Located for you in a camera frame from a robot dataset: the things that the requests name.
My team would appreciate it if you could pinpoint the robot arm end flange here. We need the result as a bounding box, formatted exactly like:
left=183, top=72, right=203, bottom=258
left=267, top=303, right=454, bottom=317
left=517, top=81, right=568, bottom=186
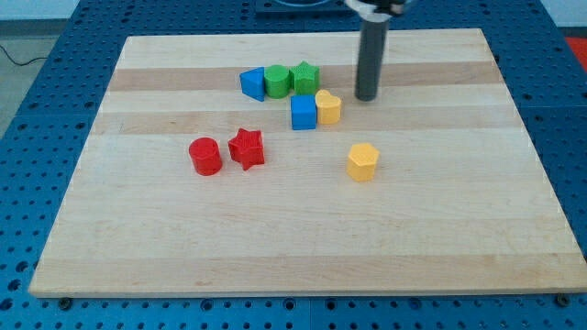
left=344, top=0, right=415, bottom=23

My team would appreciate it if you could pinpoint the blue cube block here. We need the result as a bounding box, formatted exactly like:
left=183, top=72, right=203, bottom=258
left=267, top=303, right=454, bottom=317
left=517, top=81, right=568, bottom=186
left=290, top=95, right=316, bottom=130

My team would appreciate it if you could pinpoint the wooden board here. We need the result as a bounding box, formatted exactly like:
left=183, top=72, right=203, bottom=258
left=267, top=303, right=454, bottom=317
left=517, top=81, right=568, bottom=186
left=29, top=28, right=586, bottom=298

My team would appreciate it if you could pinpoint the red star block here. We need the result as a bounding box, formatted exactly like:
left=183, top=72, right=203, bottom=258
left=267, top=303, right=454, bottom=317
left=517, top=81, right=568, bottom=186
left=228, top=128, right=265, bottom=171

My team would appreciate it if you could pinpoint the yellow hexagon block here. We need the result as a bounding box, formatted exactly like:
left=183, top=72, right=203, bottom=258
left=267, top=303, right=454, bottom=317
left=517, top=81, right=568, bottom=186
left=346, top=143, right=380, bottom=182

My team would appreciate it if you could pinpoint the yellow heart block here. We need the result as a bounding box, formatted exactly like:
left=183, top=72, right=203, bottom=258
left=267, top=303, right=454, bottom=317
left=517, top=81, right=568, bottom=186
left=315, top=90, right=342, bottom=125

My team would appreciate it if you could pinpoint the green star block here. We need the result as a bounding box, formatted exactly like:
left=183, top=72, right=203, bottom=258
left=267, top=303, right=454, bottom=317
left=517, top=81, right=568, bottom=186
left=290, top=61, right=320, bottom=95

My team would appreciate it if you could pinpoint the red cylinder block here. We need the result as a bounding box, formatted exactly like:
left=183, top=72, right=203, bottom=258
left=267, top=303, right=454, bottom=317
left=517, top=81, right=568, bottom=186
left=188, top=137, right=223, bottom=176

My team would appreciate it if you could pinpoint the green cylinder block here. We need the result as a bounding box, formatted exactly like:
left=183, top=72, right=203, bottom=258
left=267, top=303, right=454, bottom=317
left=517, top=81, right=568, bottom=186
left=263, top=65, right=291, bottom=99

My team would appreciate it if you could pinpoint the blue triangle block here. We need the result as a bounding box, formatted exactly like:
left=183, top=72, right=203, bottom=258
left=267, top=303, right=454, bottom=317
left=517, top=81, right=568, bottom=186
left=239, top=67, right=265, bottom=102

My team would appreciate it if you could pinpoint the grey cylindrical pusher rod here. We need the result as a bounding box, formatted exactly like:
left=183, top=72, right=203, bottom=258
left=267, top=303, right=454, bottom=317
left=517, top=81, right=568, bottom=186
left=355, top=19, right=389, bottom=102

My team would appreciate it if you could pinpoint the black cable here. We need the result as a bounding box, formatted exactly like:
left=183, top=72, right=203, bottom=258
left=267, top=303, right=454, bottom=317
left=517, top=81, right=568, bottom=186
left=0, top=44, right=50, bottom=67

